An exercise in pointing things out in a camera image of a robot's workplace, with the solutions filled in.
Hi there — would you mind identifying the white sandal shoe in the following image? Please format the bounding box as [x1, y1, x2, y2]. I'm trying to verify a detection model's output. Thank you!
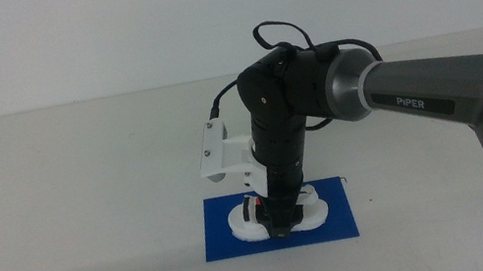
[223, 181, 334, 246]

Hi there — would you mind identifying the blue rectangular mat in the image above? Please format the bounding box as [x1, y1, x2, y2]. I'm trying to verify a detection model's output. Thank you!
[194, 173, 361, 264]

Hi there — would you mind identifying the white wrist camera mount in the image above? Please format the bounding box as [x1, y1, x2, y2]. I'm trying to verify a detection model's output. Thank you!
[190, 111, 275, 210]

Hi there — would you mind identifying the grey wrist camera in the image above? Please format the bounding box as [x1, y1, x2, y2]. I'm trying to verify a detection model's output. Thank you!
[196, 120, 238, 186]

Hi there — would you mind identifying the black camera cable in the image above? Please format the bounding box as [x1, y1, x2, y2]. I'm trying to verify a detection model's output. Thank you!
[194, 2, 393, 150]

